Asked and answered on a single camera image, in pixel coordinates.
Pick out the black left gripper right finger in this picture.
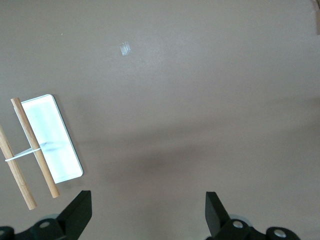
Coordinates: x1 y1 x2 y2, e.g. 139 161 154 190
205 191 301 240

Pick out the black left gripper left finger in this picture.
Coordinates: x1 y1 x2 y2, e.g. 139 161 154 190
0 190 93 240

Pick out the wooden rack rod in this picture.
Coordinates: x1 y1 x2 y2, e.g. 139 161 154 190
10 97 61 199
0 123 38 211

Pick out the white rectangular tray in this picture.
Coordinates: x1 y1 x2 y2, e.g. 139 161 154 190
14 94 84 185

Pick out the brown table cover sheet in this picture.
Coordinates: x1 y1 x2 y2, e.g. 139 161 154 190
0 0 320 240

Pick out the clear tape piece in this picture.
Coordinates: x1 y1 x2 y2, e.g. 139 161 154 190
119 41 132 56

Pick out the white wire rack bracket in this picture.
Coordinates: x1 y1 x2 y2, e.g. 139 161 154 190
4 147 42 163

